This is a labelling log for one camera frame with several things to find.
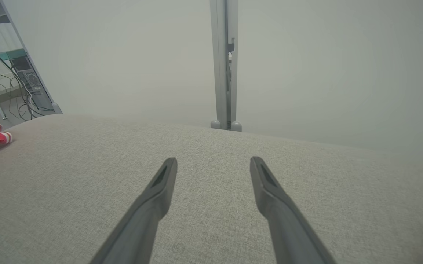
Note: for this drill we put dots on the black computer tower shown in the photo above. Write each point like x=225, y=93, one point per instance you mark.
x=31, y=84

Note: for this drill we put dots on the grey metal desk frame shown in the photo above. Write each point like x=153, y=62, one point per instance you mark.
x=31, y=62

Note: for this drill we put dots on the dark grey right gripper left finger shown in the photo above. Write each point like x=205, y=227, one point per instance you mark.
x=141, y=220

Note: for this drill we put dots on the green glass shelf board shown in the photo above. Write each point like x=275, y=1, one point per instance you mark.
x=7, y=55

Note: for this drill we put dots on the grey metal partition post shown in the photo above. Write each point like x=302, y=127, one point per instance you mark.
x=219, y=73

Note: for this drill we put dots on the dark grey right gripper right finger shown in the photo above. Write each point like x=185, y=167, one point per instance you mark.
x=288, y=227

